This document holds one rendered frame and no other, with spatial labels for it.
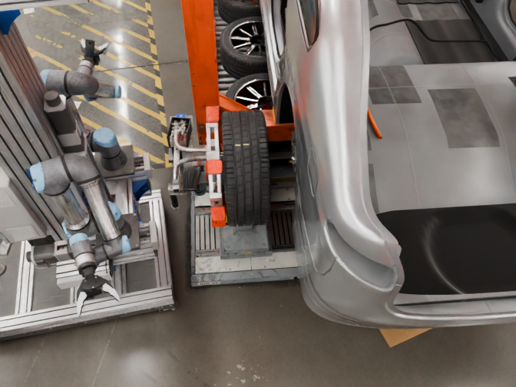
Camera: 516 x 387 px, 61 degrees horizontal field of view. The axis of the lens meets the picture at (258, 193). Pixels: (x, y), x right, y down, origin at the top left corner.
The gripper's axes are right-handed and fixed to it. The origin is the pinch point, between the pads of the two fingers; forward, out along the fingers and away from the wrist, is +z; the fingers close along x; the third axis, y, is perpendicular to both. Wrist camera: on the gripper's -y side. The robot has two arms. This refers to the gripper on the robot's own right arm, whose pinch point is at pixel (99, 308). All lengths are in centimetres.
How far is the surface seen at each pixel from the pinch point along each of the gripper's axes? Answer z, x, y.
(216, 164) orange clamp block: -51, -70, -1
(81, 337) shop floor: -45, 16, 127
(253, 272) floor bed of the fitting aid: -34, -99, 103
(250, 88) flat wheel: -159, -151, 56
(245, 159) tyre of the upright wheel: -49, -85, -1
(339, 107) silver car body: -14, -98, -62
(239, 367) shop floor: 17, -66, 116
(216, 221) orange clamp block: -37, -66, 27
